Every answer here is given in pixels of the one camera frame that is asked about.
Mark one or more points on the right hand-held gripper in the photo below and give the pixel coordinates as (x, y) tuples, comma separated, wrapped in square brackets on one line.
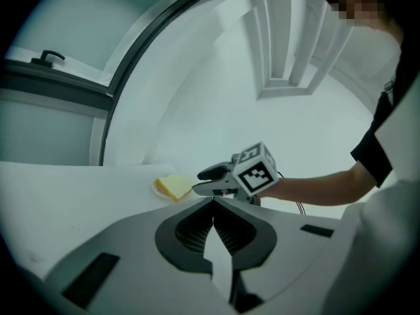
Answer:
[(256, 172)]

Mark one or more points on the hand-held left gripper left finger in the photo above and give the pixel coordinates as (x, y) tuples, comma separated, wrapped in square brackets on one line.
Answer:
[(131, 241)]

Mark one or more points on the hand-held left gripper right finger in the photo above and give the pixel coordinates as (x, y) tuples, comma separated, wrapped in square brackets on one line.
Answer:
[(282, 235)]

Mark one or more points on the white round plate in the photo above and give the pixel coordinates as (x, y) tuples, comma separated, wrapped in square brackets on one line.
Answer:
[(157, 191)]

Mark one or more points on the person's right forearm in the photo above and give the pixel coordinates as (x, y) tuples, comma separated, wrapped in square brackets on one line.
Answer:
[(315, 189)]

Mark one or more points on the person's white vest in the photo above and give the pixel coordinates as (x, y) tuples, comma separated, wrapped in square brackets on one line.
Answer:
[(377, 235)]

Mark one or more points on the person's head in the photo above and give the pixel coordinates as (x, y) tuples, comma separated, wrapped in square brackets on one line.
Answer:
[(357, 2)]

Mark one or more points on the dark window frame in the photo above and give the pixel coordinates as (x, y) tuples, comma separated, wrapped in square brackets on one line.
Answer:
[(131, 57)]

